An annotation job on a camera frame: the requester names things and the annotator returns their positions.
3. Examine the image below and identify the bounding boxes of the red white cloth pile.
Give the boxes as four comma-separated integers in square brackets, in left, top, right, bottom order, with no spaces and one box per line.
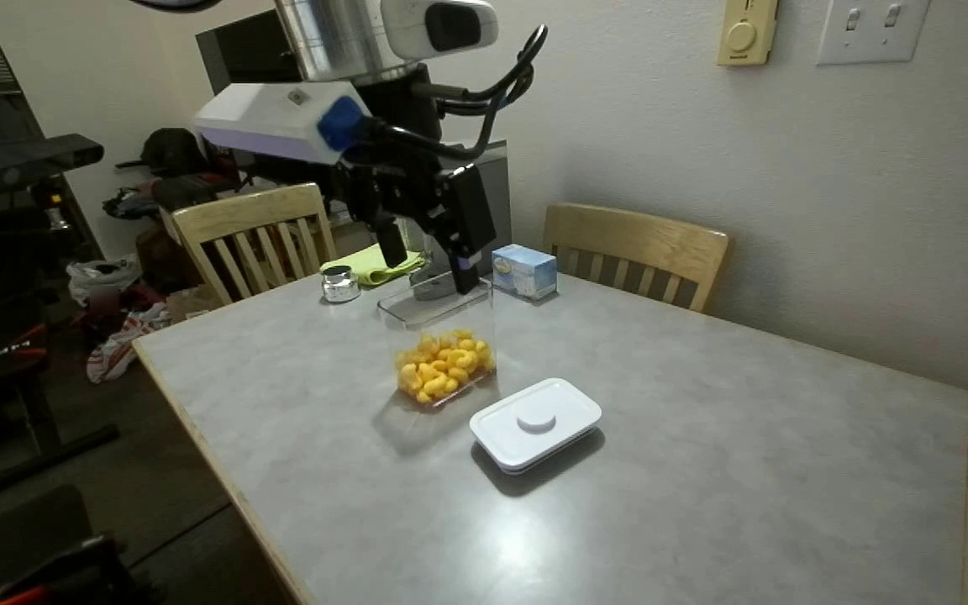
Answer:
[78,282,180,388]

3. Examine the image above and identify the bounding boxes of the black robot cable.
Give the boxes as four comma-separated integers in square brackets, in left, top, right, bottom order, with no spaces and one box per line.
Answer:
[395,23,552,162]

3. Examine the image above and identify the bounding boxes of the small blue white box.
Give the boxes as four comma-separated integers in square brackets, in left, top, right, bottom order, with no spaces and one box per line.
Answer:
[492,244,563,306]

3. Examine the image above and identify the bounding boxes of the round silver metal tin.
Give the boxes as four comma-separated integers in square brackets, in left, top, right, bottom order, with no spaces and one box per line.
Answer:
[317,261,363,310]

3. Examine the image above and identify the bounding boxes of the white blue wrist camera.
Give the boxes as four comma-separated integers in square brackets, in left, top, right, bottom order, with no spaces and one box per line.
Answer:
[191,79,377,167]

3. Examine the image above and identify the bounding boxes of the white light switch plate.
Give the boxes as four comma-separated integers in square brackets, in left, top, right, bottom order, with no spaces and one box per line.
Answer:
[813,0,934,66]

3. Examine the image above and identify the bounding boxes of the white rectangular jar lid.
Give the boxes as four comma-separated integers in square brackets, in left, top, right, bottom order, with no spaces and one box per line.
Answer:
[468,372,606,470]

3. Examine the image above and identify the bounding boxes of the black red bag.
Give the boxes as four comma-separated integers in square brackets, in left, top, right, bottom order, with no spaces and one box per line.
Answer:
[0,535,146,605]

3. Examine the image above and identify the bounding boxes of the black backpack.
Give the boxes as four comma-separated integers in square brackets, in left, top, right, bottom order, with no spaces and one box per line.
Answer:
[143,125,214,183]

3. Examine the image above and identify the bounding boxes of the beige wall thermostat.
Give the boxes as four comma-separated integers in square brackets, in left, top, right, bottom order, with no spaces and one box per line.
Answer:
[715,0,783,71]

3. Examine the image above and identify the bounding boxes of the clear plastic storage jar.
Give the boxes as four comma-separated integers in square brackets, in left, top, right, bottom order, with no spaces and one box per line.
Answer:
[377,276,499,414]

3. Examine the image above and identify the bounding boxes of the black sensor bar camera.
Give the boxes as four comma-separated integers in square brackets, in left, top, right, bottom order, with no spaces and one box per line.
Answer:
[0,130,108,195]

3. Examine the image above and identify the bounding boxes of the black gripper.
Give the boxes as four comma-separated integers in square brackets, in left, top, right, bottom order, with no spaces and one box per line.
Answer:
[331,112,502,301]

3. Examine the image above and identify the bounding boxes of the yellow snack pieces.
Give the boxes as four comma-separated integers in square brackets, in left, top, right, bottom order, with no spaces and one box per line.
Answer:
[397,326,496,409]

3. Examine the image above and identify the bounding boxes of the wooden slat-back chair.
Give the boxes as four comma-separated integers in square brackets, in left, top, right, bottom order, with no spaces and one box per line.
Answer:
[543,200,733,315]
[167,177,341,310]

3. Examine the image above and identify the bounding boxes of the black flat monitor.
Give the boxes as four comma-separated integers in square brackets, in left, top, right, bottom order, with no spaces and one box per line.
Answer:
[191,7,321,97]

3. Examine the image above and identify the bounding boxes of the black metal stand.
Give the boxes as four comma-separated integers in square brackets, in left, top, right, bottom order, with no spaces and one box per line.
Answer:
[0,183,126,499]

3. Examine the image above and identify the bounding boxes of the green cloth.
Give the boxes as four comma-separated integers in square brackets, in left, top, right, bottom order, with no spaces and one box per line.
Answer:
[321,239,431,294]

